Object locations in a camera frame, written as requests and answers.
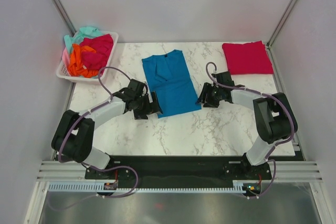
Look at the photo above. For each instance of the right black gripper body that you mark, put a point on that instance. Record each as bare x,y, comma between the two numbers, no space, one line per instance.
212,98

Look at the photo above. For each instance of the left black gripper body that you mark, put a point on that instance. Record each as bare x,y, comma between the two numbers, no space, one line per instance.
143,107

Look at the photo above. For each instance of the blue t shirt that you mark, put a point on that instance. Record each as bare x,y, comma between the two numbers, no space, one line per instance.
168,76

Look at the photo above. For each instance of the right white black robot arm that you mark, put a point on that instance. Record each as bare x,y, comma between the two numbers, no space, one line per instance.
275,121

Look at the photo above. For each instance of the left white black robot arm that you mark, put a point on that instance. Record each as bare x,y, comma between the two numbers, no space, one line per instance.
73,139

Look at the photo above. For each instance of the folded red t shirt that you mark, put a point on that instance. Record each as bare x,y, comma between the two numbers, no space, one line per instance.
247,58

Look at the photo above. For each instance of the crumpled magenta t shirt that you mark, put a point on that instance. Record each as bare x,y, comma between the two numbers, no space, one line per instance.
103,46

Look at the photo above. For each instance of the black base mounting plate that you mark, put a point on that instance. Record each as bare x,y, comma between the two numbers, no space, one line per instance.
179,171

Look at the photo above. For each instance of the orange t shirt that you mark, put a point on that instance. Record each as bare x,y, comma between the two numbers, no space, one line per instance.
76,68

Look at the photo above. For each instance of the white plastic laundry basket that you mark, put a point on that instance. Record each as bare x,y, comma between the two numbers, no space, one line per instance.
63,73

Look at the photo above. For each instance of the pink t shirt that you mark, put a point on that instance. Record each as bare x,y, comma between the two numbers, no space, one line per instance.
65,57

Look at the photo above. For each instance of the mint green t shirt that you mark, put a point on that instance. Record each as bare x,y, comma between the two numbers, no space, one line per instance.
81,34

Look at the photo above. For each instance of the right aluminium frame post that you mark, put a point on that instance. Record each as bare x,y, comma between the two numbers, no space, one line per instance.
288,10

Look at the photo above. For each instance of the aluminium frame post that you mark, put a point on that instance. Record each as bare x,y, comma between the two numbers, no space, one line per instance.
288,10
64,15

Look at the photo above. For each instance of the white slotted cable duct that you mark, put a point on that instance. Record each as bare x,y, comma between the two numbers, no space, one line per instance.
101,187

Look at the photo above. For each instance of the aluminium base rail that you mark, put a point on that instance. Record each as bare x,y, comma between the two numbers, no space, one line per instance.
284,171

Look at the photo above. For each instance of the left aluminium frame post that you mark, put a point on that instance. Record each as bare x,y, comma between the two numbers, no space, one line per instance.
64,15

